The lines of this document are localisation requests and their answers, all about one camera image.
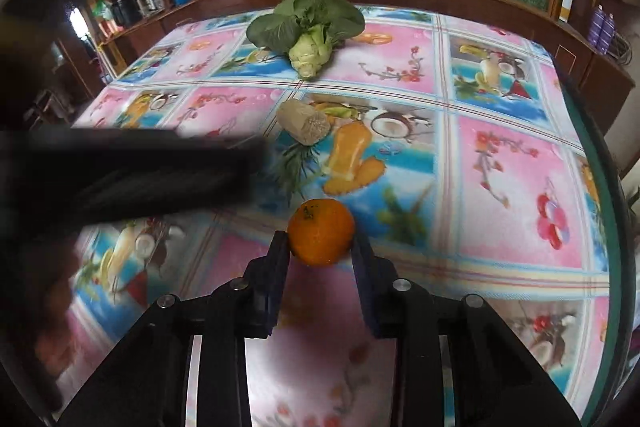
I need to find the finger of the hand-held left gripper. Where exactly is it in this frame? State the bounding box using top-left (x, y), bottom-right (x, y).
top-left (75, 128), bottom-right (269, 175)
top-left (75, 172), bottom-right (263, 228)

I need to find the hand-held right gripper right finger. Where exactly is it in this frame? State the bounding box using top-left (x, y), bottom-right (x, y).
top-left (352, 234), bottom-right (581, 427)

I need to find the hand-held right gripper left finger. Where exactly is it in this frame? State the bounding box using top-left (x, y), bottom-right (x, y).
top-left (55, 232), bottom-right (292, 427)

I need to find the orange tangerine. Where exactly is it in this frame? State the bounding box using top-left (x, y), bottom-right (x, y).
top-left (287, 199), bottom-right (357, 268)

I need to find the beige sugarcane piece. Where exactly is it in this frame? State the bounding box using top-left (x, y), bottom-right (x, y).
top-left (276, 101), bottom-right (332, 146)

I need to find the black kettle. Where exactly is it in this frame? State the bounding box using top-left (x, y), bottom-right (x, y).
top-left (111, 0), bottom-right (138, 26)

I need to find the green bok choy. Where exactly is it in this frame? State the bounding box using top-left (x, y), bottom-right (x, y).
top-left (246, 0), bottom-right (366, 82)

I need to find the printed pink tablecloth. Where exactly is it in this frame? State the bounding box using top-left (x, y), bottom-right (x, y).
top-left (30, 4), bottom-right (611, 427)

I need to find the purple bottle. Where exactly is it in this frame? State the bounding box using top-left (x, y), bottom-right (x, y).
top-left (589, 6), bottom-right (604, 50)
top-left (601, 11), bottom-right (616, 55)

